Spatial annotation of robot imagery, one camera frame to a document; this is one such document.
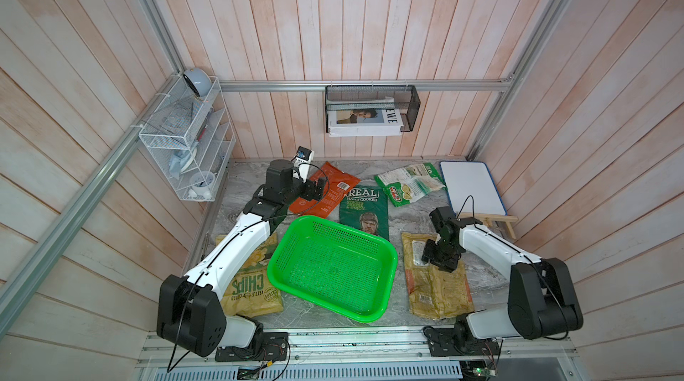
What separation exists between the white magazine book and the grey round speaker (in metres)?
0.40

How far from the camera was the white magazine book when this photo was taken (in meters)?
0.92

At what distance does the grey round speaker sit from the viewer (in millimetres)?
826
